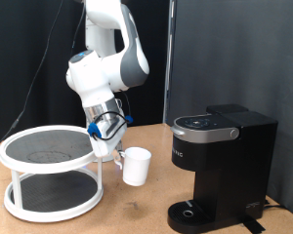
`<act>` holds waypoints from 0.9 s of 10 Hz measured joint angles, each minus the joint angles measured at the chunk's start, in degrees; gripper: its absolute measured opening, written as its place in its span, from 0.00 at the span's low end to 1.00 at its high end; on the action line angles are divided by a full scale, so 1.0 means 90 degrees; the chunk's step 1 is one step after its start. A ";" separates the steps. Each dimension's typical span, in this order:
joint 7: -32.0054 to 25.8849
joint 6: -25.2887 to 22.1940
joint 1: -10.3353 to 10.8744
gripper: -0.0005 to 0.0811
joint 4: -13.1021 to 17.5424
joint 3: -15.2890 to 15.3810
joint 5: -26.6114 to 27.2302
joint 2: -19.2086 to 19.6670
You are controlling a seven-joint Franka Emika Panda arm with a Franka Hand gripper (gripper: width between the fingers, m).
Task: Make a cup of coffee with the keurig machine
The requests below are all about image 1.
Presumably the white two-tier turntable rack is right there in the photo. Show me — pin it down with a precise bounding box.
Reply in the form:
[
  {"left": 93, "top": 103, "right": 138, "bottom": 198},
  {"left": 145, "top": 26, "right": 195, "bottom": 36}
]
[{"left": 0, "top": 124, "right": 105, "bottom": 224}]

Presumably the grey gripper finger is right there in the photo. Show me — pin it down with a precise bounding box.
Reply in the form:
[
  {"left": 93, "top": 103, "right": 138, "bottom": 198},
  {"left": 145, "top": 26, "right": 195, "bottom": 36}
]
[{"left": 115, "top": 147, "right": 126, "bottom": 161}]

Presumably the black Keurig coffee machine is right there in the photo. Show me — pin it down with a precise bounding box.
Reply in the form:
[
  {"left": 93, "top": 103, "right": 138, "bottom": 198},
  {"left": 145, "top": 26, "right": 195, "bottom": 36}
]
[{"left": 167, "top": 103, "right": 279, "bottom": 234}]

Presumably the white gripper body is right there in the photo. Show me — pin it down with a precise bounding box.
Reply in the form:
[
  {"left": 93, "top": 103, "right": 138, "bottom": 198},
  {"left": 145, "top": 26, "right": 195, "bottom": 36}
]
[{"left": 91, "top": 116, "right": 125, "bottom": 159}]

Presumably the blue cable clip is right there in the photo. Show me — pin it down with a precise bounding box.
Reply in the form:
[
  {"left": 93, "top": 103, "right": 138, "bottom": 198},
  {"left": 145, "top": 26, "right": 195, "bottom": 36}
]
[{"left": 86, "top": 122, "right": 103, "bottom": 139}]

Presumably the grey fabric backdrop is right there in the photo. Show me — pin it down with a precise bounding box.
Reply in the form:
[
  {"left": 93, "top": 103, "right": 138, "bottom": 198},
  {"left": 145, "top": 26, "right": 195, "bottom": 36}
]
[{"left": 167, "top": 0, "right": 293, "bottom": 220}]

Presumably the grey vertical metal pole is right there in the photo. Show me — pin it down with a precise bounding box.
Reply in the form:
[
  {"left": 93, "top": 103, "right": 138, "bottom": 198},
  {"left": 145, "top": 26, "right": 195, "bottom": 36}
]
[{"left": 163, "top": 0, "right": 177, "bottom": 125}]

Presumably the black fabric backdrop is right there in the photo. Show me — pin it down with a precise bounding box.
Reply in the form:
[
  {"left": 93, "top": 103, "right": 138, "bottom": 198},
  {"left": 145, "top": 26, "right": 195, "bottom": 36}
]
[{"left": 0, "top": 0, "right": 171, "bottom": 141}]

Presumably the black machine power cord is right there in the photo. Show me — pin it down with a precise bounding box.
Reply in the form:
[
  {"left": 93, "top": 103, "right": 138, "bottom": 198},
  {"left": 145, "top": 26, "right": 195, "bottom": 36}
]
[{"left": 263, "top": 199, "right": 286, "bottom": 211}]

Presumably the white ceramic mug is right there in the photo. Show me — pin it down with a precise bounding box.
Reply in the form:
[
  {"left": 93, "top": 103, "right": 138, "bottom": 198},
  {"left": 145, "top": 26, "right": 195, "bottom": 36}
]
[{"left": 113, "top": 146, "right": 153, "bottom": 188}]

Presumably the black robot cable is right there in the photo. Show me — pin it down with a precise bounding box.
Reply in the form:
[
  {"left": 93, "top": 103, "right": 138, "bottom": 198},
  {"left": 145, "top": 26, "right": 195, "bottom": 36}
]
[{"left": 0, "top": 0, "right": 133, "bottom": 154}]

